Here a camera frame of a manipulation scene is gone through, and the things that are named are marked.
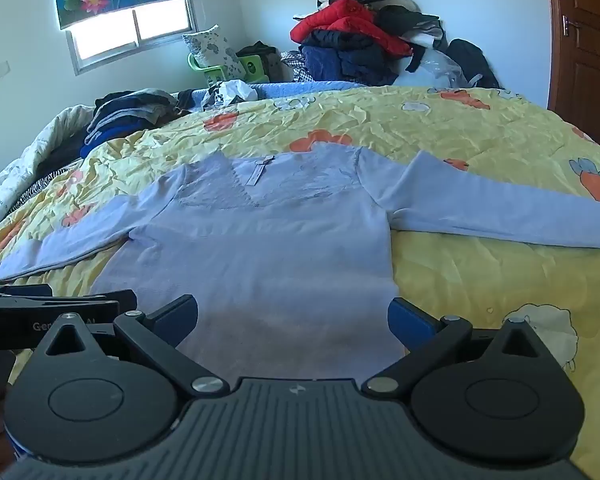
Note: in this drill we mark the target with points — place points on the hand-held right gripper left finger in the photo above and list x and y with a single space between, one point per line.
177 317

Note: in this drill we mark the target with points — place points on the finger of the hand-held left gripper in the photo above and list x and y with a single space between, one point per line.
25 290
115 300

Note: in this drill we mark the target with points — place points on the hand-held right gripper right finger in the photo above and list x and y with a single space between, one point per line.
410 320

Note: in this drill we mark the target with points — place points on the lavender knit sweater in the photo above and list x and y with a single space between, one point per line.
260 250

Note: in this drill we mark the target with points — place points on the stack of folded dark clothes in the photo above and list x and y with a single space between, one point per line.
125 110

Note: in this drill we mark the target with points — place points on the black and grey clothes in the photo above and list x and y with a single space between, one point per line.
405 22

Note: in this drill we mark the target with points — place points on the pile of red and dark clothes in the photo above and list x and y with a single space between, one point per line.
340 17

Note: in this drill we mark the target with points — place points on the yellow printed quilt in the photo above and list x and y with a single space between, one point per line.
480 285

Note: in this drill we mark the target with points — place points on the white quilt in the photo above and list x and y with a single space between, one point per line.
10 185

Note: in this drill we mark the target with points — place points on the zebra striped cloth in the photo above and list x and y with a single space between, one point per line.
50 180

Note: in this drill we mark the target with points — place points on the dark cloth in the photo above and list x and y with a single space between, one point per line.
62 157

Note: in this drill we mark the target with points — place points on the black and white plastic bag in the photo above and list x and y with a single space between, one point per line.
230 92

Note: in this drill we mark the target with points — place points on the clear plastic bag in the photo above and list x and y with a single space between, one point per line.
440 67

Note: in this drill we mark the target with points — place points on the blue blanket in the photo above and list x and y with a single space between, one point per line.
300 90

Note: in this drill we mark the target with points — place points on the green plastic chair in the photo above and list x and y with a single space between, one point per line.
252 67

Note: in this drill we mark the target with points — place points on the black backpack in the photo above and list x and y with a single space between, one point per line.
472 62

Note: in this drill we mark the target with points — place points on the window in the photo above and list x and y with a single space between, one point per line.
110 35

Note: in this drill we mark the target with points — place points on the navy jacket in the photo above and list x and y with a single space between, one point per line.
330 62

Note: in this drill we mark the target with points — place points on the grey patterned pillow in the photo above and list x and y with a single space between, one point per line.
215 47

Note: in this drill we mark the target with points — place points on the checked cloth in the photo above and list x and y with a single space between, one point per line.
295 65

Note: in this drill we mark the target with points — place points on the small black garment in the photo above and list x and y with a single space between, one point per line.
260 50

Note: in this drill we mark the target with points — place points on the wooden door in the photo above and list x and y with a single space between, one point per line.
590 70

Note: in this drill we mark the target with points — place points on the cream fluffy garment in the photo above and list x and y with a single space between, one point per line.
405 2

